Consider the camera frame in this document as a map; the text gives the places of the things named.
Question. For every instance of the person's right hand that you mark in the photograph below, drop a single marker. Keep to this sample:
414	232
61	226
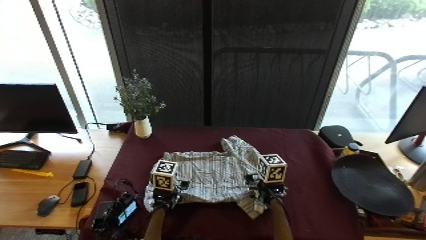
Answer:
268	192

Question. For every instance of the person's left hand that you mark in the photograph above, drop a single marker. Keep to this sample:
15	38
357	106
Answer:
165	197

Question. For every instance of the white striped shirt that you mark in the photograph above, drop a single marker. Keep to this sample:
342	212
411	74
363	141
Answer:
213	173

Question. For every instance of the left glove marker cube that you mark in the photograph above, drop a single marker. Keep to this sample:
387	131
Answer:
164	175

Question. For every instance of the glove marker cube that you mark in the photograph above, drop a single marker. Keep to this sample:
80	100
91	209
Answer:
272	168
164	175

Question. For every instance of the right glove marker cube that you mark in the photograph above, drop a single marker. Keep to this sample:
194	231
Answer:
272	168

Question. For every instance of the maroon tablecloth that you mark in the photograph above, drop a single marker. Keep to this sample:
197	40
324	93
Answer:
306	186

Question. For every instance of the device with lit screen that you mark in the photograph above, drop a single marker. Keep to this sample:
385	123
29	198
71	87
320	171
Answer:
125	209

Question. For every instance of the white vase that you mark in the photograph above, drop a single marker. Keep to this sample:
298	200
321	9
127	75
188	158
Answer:
142	127

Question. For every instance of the black box device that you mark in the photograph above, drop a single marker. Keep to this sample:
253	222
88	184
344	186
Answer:
103	216

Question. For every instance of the black smartphone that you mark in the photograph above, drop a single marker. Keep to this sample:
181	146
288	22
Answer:
80	194

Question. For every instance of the black power adapter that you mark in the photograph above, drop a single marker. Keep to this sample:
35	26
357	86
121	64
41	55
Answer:
116	126

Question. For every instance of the black pouch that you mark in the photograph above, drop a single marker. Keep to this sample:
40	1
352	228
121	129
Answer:
338	135

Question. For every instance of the bunch of small flowers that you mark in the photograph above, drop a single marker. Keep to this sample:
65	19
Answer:
137	97

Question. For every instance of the black computer mouse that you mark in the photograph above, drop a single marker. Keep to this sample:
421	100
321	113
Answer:
48	205

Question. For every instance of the yellow flat object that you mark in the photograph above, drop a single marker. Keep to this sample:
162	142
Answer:
32	172

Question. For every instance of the dark mesh window blind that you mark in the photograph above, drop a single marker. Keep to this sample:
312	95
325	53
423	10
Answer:
230	63

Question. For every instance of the black keyboard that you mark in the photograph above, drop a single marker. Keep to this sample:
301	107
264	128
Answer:
21	159

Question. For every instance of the monitor with grey stand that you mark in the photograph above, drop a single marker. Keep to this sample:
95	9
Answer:
410	124

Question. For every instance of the metal bicycle rack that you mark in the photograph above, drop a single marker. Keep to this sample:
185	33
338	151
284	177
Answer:
381	83

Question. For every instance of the black computer monitor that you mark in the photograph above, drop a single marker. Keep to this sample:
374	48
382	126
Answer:
32	108

